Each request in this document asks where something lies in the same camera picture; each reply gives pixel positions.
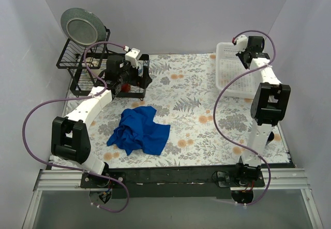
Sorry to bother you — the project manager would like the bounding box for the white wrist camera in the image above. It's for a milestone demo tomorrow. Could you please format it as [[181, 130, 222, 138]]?
[[232, 35, 248, 52], [125, 48, 142, 69]]

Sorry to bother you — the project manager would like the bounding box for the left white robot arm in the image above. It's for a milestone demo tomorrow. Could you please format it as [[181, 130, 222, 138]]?
[[51, 50, 152, 188]]

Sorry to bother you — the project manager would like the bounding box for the aluminium frame rail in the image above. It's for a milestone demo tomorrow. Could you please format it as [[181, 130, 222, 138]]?
[[23, 168, 323, 228]]

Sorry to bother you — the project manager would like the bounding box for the blue printed t shirt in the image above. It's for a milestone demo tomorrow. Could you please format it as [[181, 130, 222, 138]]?
[[107, 106, 171, 156]]

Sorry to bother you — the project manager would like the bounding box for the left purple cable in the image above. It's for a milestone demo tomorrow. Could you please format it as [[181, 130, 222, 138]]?
[[22, 41, 130, 213]]

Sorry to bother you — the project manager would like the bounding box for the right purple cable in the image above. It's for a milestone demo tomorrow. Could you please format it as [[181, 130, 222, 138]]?
[[213, 31, 276, 206]]

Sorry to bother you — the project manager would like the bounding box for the white plastic basket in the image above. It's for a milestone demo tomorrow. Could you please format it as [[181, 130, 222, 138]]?
[[215, 42, 257, 99]]

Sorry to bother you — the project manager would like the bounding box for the dark blue mug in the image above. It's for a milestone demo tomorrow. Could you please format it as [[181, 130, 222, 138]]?
[[266, 132, 275, 145]]

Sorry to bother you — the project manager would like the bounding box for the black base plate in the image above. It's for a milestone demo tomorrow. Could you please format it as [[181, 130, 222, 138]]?
[[80, 165, 265, 199]]

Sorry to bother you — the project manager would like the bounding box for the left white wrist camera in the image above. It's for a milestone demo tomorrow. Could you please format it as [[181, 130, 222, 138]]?
[[125, 48, 142, 69]]

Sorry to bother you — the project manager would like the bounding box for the black wire dish rack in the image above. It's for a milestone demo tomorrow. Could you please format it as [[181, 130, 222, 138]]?
[[56, 39, 149, 100]]

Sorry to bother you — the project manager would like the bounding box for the grey green plate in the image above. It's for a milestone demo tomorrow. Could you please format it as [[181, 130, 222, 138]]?
[[61, 8, 107, 47]]

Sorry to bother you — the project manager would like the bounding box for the floral table mat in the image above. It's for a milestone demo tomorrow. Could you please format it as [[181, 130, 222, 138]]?
[[51, 53, 290, 168]]

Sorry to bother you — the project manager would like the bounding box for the purple cable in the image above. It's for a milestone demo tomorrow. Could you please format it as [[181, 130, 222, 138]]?
[[213, 31, 276, 206], [22, 41, 130, 213]]

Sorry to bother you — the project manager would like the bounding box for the red bowl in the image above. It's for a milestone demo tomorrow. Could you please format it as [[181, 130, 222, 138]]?
[[121, 84, 131, 93]]

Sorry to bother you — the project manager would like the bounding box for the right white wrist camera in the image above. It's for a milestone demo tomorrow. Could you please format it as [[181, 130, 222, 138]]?
[[232, 35, 248, 52]]

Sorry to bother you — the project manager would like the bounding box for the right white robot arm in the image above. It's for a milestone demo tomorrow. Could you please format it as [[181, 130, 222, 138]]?
[[232, 35, 291, 186]]

